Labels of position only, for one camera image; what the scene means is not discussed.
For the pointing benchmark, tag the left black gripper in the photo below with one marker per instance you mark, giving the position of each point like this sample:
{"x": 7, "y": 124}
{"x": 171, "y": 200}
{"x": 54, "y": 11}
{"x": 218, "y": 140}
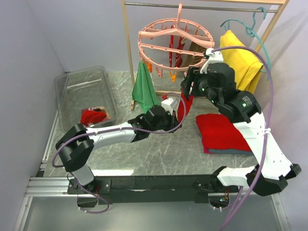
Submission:
{"x": 173, "y": 120}

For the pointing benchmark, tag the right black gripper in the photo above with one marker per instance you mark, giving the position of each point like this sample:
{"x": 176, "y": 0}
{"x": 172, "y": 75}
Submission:
{"x": 186, "y": 84}

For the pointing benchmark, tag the striped beige purple sock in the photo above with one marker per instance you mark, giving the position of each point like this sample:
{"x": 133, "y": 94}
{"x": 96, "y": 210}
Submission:
{"x": 103, "y": 109}

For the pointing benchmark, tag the red sock front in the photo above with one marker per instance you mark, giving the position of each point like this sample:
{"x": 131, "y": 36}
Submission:
{"x": 94, "y": 116}

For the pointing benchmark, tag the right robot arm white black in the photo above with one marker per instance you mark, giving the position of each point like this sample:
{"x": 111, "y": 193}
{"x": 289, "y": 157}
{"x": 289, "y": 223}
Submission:
{"x": 217, "y": 83}

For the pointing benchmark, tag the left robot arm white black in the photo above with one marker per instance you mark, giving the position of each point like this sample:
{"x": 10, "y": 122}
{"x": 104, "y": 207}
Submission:
{"x": 75, "y": 147}

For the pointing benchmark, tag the pink round clip hanger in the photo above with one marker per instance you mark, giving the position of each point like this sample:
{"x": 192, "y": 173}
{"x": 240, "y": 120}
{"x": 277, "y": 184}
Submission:
{"x": 156, "y": 36}

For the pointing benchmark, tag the teal plastic hanger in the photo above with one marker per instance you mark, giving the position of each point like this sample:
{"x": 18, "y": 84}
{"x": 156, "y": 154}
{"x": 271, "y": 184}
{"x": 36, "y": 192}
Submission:
{"x": 249, "y": 30}

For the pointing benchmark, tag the green hanging cloth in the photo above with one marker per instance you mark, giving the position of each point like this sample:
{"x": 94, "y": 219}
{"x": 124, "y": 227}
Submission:
{"x": 143, "y": 92}

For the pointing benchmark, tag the red patterned sock pair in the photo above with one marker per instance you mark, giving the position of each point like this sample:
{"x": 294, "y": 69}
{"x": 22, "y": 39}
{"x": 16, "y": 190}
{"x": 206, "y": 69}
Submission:
{"x": 178, "y": 58}

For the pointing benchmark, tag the red folded towel stack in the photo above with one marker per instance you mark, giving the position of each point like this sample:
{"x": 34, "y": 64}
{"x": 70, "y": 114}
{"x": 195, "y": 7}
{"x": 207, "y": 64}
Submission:
{"x": 219, "y": 135}

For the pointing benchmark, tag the yellow hanging cloth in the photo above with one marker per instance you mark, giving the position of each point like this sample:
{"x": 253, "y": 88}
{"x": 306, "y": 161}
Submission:
{"x": 247, "y": 68}

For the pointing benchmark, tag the clear plastic bin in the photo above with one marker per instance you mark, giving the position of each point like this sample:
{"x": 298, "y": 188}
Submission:
{"x": 86, "y": 88}

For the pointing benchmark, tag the black base bar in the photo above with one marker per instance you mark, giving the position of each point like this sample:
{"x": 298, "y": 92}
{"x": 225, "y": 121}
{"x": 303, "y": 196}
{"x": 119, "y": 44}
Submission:
{"x": 146, "y": 189}

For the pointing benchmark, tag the wooden clothes rack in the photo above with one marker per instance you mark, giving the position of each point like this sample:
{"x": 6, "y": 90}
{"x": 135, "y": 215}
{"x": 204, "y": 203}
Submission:
{"x": 281, "y": 5}

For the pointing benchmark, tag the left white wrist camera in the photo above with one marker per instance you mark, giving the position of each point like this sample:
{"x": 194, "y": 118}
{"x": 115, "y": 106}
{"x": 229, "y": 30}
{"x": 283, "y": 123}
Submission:
{"x": 170, "y": 104}

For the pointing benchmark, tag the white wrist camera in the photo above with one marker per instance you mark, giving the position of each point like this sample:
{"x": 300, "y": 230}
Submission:
{"x": 170, "y": 104}
{"x": 211, "y": 58}

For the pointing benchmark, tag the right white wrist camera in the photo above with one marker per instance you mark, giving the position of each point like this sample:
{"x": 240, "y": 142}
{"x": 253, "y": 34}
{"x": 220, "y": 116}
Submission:
{"x": 211, "y": 58}

